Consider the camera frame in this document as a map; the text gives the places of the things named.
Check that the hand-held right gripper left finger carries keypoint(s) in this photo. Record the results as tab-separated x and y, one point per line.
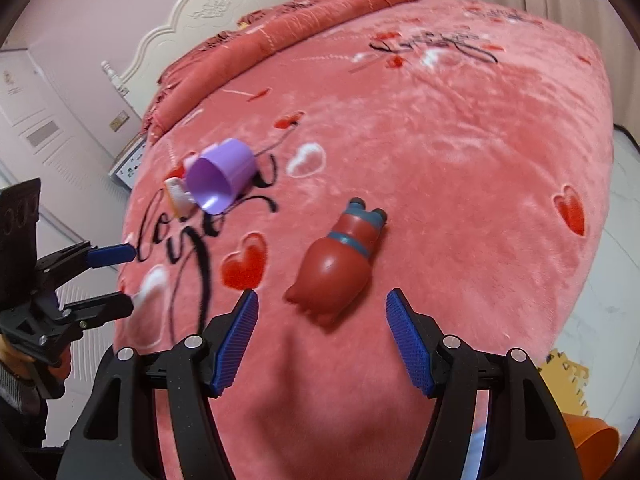
235	345

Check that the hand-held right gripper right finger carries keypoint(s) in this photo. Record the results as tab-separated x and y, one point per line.
410	345

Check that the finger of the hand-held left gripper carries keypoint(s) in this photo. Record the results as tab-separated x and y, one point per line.
100	306
110	255

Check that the small white orange toy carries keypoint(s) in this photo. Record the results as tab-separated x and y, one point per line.
177	192

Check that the red pig toy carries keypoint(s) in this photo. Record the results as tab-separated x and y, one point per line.
335	270

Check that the purple plastic cup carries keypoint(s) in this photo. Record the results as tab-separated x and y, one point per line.
225	170

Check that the person's left forearm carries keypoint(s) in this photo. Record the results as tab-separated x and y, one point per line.
20	395

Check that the person's left hand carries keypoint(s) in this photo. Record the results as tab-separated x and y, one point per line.
10	357

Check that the white nightstand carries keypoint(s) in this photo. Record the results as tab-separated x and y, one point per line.
129	162

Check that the white panelled door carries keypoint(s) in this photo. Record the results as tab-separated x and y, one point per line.
30	110

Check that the yellow foam puzzle mat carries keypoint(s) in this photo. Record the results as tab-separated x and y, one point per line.
565	385

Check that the pink heart print blanket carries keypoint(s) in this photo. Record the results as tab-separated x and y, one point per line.
450	160

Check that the orange plastic basin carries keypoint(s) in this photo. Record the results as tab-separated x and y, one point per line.
590	445

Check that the white carved headboard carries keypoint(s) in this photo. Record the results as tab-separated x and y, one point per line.
210	15

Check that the pink printed pillow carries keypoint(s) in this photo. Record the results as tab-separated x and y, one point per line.
280	10

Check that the folded pink quilt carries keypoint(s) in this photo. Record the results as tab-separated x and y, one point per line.
300	25

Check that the wall socket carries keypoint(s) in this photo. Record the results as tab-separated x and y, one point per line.
119	121

